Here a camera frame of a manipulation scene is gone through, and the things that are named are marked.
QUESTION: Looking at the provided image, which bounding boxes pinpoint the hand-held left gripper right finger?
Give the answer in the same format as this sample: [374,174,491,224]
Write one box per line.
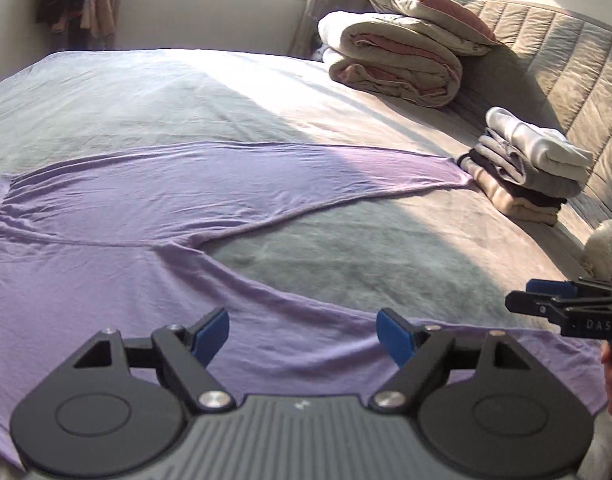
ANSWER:
[370,308,529,411]

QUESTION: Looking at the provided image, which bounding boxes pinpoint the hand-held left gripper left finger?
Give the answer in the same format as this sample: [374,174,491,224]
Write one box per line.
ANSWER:
[73,307,235,413]

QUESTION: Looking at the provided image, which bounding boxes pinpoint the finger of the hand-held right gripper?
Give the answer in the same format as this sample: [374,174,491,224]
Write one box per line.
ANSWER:
[526,279,579,296]
[505,291,582,317]

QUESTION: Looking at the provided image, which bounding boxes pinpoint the purple pants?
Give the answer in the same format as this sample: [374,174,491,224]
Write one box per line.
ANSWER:
[0,141,609,461]

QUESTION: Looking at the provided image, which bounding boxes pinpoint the pink hanging clothes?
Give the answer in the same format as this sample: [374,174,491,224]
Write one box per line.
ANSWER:
[50,0,117,38]

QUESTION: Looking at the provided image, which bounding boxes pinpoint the white plush toy dog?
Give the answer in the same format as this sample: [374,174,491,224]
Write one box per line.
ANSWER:
[580,218,612,283]

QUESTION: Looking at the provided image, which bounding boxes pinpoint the black folded garment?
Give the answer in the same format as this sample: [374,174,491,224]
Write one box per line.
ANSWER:
[457,150,567,209]

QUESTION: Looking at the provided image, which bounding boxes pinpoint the beige folded garment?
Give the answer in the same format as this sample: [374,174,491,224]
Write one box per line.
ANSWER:
[468,162,559,226]

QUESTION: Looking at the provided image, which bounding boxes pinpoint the grey bed sheet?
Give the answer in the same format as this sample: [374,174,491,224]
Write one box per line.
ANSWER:
[0,49,612,480]

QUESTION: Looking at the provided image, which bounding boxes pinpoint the white folded garment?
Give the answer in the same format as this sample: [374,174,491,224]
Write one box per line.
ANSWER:
[486,106,594,181]

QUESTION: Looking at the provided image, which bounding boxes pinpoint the grey quilted headboard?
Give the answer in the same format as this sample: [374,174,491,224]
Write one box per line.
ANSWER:
[451,0,612,261]

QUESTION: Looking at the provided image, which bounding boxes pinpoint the folded beige quilt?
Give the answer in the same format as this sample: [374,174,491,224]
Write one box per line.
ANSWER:
[317,11,463,109]

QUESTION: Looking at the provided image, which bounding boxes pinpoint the pink and beige pillow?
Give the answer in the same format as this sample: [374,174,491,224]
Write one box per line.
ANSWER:
[356,0,502,46]

